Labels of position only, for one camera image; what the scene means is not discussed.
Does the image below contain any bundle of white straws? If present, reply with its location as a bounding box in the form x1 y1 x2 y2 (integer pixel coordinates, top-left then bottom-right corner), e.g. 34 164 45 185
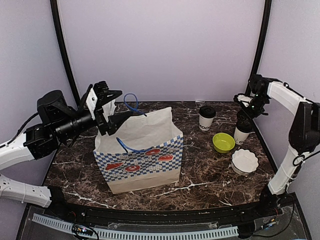
102 99 117 118

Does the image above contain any grey slotted cable duct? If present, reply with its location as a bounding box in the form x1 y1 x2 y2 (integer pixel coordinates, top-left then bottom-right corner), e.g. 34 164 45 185
32 213 239 240

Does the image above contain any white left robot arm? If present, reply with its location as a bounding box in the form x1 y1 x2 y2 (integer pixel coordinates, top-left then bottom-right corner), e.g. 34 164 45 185
0 85 133 170

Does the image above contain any black right frame post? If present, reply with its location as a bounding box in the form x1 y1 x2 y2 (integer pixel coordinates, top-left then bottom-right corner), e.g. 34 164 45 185
246 0 273 96

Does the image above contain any white paper coffee cup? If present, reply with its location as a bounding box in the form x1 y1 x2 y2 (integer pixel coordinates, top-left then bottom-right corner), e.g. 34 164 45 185
199 114 214 131

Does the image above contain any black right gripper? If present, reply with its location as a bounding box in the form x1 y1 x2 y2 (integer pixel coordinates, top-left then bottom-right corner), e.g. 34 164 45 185
237 93 270 126

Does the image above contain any white scalloped ceramic bowl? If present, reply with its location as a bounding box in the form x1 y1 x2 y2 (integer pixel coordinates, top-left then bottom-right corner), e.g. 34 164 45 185
231 149 259 176

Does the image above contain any black left frame post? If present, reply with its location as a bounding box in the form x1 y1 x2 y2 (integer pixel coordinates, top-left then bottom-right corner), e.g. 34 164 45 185
50 0 80 105

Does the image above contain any black coffee cup lid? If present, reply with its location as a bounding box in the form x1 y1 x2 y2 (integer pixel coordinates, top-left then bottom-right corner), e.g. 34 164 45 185
199 105 216 119

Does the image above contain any black frame post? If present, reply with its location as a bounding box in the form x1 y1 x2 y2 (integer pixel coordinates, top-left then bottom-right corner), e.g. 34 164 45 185
50 0 80 105
246 0 273 96

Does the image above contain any black front table rail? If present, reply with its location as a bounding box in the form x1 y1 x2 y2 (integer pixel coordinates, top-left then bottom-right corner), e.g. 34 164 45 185
27 197 296 226

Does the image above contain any checkered blue paper bag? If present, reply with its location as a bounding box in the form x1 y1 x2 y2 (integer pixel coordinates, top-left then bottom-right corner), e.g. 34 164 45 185
93 107 184 194

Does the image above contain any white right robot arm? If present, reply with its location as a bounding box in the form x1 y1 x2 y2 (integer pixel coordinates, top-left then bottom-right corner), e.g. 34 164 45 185
233 74 320 217

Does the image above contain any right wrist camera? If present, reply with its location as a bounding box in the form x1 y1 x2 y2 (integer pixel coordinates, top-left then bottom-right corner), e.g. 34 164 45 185
233 74 271 112

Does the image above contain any lime green bowl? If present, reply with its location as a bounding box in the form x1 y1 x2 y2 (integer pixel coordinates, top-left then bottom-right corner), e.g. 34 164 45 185
212 132 236 154

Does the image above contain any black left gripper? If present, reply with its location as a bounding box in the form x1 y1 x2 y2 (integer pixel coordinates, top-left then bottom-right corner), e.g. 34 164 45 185
54 106 134 142

